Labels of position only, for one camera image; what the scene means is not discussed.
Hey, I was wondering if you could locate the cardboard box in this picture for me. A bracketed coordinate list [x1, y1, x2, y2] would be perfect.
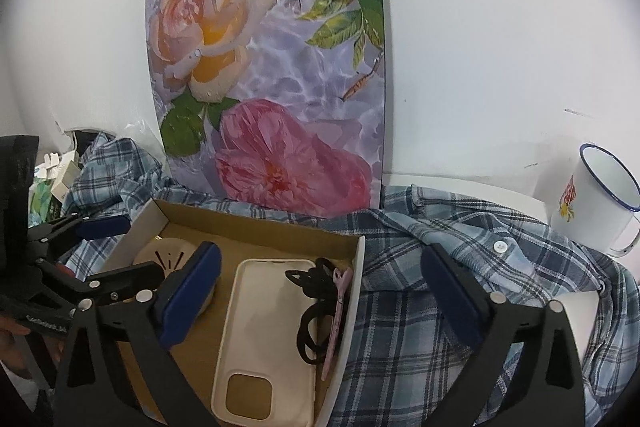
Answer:
[97, 198, 367, 427]

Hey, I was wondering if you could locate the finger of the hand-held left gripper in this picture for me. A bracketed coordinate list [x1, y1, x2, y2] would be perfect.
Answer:
[36, 258, 167, 309]
[27, 213, 132, 254]

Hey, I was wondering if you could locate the person's left hand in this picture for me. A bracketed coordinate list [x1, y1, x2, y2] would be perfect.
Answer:
[0, 313, 62, 380]

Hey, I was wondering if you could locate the beige small carton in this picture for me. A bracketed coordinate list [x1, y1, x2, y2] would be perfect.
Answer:
[52, 162, 83, 202]

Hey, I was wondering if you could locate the black hair tie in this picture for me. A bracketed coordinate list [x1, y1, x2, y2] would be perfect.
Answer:
[285, 257, 351, 368]

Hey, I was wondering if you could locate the beige phone case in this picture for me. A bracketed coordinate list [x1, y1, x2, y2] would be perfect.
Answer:
[211, 258, 321, 420]

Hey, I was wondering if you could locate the white enamel mug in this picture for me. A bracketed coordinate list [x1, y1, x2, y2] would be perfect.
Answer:
[531, 143, 640, 258]

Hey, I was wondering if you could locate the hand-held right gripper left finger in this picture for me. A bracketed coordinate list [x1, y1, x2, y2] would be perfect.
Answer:
[52, 241, 223, 427]

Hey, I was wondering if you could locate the green patterned carton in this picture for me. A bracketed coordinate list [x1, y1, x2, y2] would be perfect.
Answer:
[30, 179, 63, 228]

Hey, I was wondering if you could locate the pink hair clip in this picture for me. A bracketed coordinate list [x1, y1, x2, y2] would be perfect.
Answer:
[320, 268, 353, 380]

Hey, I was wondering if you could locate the round beige slotted case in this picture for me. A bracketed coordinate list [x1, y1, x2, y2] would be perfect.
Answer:
[132, 237, 218, 323]

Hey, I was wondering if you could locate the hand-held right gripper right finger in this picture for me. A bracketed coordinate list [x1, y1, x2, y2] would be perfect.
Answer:
[420, 243, 586, 427]

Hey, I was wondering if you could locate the grey bag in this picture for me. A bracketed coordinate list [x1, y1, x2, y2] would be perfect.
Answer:
[70, 129, 106, 152]

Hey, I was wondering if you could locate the blue plaid shirt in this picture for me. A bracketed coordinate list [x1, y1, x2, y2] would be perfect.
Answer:
[60, 132, 640, 427]

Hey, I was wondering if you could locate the floral painting board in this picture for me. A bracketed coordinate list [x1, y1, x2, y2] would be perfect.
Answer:
[145, 0, 388, 219]

